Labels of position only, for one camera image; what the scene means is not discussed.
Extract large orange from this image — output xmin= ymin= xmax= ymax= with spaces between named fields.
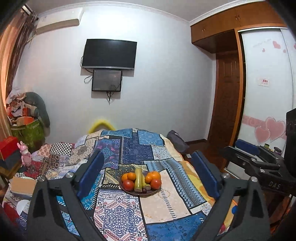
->
xmin=147 ymin=171 xmax=161 ymax=180
xmin=127 ymin=172 xmax=137 ymax=182

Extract red tomato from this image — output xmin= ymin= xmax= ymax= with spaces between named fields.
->
xmin=150 ymin=179 xmax=162 ymax=190
xmin=122 ymin=179 xmax=134 ymax=191

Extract small mandarin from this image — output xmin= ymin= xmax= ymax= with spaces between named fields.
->
xmin=145 ymin=175 xmax=152 ymax=184
xmin=121 ymin=173 xmax=128 ymax=182

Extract wooden door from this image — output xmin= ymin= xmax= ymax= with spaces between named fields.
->
xmin=208 ymin=51 xmax=240 ymax=148

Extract brown cardboard box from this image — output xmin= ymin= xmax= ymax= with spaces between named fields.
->
xmin=11 ymin=177 xmax=37 ymax=196

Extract dark bag beside bed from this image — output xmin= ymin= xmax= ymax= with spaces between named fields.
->
xmin=166 ymin=130 xmax=189 ymax=154

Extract patchwork blue bedspread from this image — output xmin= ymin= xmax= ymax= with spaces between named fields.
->
xmin=4 ymin=127 xmax=239 ymax=241

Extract dark purple plate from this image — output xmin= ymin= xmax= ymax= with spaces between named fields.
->
xmin=118 ymin=171 xmax=162 ymax=198

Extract pink plush rabbit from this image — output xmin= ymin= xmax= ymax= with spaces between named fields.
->
xmin=17 ymin=141 xmax=32 ymax=167

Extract red box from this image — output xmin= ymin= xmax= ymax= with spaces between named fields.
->
xmin=0 ymin=136 xmax=19 ymax=160

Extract green cardboard box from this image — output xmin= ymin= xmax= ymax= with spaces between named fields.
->
xmin=11 ymin=120 xmax=45 ymax=153

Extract white wardrobe sliding door hearts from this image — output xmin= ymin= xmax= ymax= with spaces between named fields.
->
xmin=238 ymin=28 xmax=295 ymax=150

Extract yellow plush item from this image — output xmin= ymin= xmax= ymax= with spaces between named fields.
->
xmin=88 ymin=119 xmax=115 ymax=134

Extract wooden wardrobe top cabinets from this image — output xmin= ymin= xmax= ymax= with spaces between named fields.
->
xmin=191 ymin=1 xmax=287 ymax=54

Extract grey plush toy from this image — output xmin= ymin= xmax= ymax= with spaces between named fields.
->
xmin=24 ymin=92 xmax=50 ymax=128

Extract orange curtain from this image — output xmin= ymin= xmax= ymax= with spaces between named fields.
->
xmin=1 ymin=5 xmax=38 ymax=140

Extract white air conditioner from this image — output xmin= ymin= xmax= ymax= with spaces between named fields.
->
xmin=36 ymin=8 xmax=84 ymax=35

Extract small wall monitor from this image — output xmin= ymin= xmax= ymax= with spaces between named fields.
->
xmin=92 ymin=69 xmax=122 ymax=92

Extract wall mounted black television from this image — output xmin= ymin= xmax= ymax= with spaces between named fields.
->
xmin=82 ymin=39 xmax=137 ymax=70

